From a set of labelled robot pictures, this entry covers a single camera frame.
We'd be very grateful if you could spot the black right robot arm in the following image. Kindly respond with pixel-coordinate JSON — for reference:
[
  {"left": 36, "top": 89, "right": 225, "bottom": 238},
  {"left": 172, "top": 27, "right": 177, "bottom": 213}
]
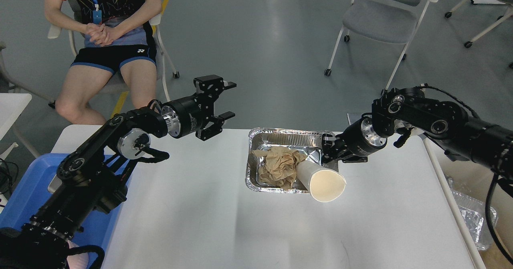
[{"left": 321, "top": 84, "right": 513, "bottom": 262}]

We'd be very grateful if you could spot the seated person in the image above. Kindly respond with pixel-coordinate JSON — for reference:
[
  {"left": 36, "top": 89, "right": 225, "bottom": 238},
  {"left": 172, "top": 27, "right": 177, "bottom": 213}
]
[{"left": 44, "top": 0, "right": 162, "bottom": 125}]

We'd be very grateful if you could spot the grey chair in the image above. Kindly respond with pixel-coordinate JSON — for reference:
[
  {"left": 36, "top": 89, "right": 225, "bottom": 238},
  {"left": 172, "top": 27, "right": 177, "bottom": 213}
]
[
  {"left": 323, "top": 0, "right": 439, "bottom": 90},
  {"left": 0, "top": 41, "right": 55, "bottom": 109}
]

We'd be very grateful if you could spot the white side table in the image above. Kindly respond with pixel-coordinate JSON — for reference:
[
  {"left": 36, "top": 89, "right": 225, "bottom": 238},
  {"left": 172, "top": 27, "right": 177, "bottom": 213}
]
[{"left": 0, "top": 93, "right": 41, "bottom": 159}]

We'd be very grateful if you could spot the white plastic cup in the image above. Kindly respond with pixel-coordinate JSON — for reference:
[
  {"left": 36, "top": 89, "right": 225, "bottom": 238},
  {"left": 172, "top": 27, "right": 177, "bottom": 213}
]
[{"left": 296, "top": 160, "right": 347, "bottom": 202}]

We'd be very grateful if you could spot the brown paper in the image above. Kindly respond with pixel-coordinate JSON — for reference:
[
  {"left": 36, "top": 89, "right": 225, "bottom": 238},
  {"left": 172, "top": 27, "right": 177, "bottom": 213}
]
[{"left": 252, "top": 146, "right": 307, "bottom": 189}]

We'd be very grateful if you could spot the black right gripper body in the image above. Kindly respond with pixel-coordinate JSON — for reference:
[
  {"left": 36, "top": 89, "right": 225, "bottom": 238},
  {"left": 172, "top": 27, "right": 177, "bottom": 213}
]
[{"left": 336, "top": 117, "right": 387, "bottom": 160}]

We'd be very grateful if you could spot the white plastic bin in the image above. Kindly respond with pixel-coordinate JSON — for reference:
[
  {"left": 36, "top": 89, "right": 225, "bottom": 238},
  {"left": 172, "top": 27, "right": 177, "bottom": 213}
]
[{"left": 424, "top": 139, "right": 513, "bottom": 269}]

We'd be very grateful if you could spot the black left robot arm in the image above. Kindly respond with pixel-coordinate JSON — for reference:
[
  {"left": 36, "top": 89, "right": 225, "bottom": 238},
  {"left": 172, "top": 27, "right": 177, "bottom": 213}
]
[{"left": 1, "top": 74, "right": 236, "bottom": 269}]

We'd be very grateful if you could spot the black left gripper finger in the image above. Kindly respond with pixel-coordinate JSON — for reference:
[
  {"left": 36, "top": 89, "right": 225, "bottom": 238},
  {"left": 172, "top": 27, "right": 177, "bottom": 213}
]
[
  {"left": 195, "top": 111, "right": 236, "bottom": 141},
  {"left": 194, "top": 74, "right": 237, "bottom": 105}
]

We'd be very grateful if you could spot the grey chair far left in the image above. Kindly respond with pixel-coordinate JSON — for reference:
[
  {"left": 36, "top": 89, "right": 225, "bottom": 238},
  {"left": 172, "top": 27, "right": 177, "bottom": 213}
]
[{"left": 0, "top": 41, "right": 55, "bottom": 109}]

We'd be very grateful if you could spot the stainless steel tray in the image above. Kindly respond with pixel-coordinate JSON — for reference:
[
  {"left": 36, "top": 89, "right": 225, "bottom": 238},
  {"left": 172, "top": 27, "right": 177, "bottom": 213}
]
[{"left": 47, "top": 176, "right": 62, "bottom": 194}]

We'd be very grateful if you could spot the black cables left edge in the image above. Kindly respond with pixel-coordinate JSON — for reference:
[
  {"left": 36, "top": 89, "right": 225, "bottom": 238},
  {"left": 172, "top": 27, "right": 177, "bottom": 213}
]
[{"left": 0, "top": 157, "right": 20, "bottom": 205}]

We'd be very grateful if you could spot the white chair under person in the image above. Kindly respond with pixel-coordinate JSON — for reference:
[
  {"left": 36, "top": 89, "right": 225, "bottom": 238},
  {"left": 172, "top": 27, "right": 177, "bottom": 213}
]
[{"left": 47, "top": 8, "right": 180, "bottom": 103}]

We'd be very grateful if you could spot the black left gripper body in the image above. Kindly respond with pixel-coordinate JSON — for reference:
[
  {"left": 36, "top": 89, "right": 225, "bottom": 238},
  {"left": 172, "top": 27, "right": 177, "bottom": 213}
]
[{"left": 161, "top": 94, "right": 213, "bottom": 139}]

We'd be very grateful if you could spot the clear floor plate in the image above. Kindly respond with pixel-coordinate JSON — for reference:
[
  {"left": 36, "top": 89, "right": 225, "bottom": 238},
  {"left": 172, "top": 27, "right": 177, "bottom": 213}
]
[{"left": 347, "top": 113, "right": 362, "bottom": 125}]

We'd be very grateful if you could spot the aluminium foil tray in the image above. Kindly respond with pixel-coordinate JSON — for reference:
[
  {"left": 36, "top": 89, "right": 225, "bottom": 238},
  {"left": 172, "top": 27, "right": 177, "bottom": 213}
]
[{"left": 245, "top": 127, "right": 335, "bottom": 194}]

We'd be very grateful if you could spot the pink mug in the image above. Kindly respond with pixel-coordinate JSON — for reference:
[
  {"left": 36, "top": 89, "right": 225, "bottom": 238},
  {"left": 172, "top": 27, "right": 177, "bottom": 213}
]
[{"left": 66, "top": 253, "right": 89, "bottom": 269}]

